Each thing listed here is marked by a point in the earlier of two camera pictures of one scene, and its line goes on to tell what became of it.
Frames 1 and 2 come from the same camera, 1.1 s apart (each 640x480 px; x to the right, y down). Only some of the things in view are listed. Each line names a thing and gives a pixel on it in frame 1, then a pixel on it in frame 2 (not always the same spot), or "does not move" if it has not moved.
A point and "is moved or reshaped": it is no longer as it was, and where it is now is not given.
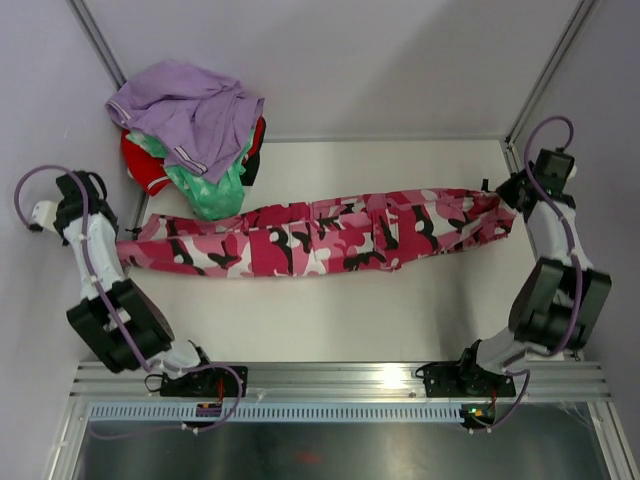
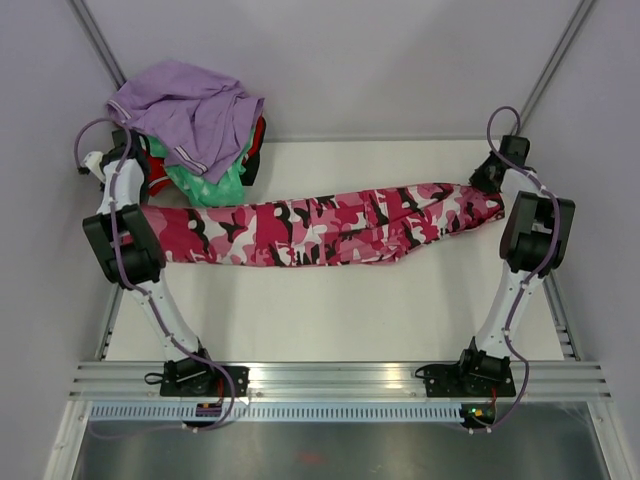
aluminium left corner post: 89,26 does not move
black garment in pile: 251,166 does not move
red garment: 148,170 does not move
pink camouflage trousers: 310,238 is moved or reshaped
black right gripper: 507,191 -> 478,179
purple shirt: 207,119 does not move
